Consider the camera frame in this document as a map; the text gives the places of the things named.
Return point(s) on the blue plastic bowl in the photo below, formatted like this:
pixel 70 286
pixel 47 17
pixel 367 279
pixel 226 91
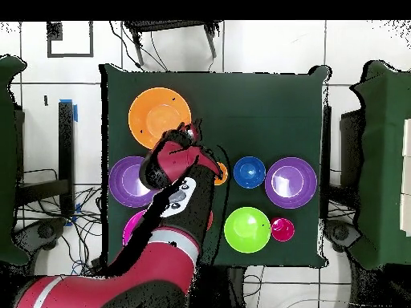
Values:
pixel 249 172

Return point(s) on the green plastic bowl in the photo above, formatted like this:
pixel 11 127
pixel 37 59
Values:
pixel 247 229

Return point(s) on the large yellow-orange plastic bowl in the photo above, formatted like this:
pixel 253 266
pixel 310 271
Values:
pixel 151 112

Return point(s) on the black table frame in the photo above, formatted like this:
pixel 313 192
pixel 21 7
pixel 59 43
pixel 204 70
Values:
pixel 327 160
pixel 65 144

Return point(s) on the green cloth side table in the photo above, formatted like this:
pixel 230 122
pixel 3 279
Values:
pixel 382 160
pixel 6 160

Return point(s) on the black floor stand base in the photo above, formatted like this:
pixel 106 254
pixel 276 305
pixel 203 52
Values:
pixel 340 233
pixel 45 231

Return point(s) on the dark green table cloth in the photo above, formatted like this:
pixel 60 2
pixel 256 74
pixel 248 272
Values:
pixel 257 122

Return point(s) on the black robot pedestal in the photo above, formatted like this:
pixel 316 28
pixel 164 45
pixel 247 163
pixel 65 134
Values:
pixel 221 288

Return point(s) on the large pink plastic bowl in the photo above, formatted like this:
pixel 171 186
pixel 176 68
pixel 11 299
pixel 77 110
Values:
pixel 130 227

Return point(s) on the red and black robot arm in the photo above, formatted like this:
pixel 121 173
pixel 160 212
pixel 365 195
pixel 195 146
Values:
pixel 160 263

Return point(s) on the orange plastic cup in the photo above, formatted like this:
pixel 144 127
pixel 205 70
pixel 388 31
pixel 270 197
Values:
pixel 223 175

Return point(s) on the black metal stand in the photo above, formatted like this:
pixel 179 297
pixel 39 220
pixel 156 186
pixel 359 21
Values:
pixel 167 25

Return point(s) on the red plastic cup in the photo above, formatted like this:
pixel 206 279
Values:
pixel 282 229

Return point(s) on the white boxes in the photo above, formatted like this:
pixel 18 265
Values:
pixel 407 176

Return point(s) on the purple plastic bowl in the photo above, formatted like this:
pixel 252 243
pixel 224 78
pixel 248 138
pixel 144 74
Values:
pixel 290 183
pixel 123 183

